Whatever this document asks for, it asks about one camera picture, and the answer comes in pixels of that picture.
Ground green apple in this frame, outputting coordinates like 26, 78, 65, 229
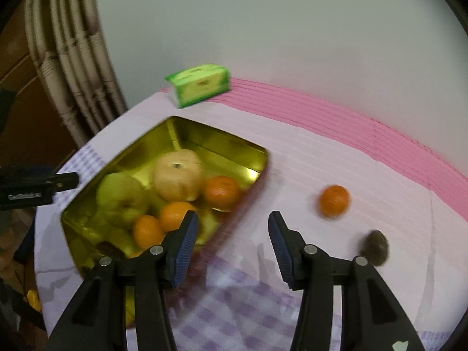
96, 173, 149, 227

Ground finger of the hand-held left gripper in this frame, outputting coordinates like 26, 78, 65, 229
0, 167, 80, 192

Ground dark brown fruit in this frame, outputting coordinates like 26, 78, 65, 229
360, 230, 390, 267

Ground beige curtain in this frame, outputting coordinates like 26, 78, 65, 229
24, 0, 128, 147

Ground orange tangerine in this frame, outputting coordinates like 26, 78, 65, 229
205, 176, 242, 213
319, 185, 351, 219
132, 215, 165, 250
159, 202, 198, 233

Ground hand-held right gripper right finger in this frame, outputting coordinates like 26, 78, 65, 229
268, 211, 426, 351

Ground pink checked tablecloth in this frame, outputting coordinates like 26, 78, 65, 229
35, 77, 468, 351

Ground brown wooden cabinet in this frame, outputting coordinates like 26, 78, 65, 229
0, 11, 79, 171

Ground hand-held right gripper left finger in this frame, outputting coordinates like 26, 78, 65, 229
46, 211, 199, 351

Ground gold metal tin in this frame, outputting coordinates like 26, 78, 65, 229
60, 116, 271, 330

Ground pale yellow apple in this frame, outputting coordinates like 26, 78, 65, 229
153, 150, 203, 202

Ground green tissue pack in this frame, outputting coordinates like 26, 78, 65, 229
164, 64, 231, 109

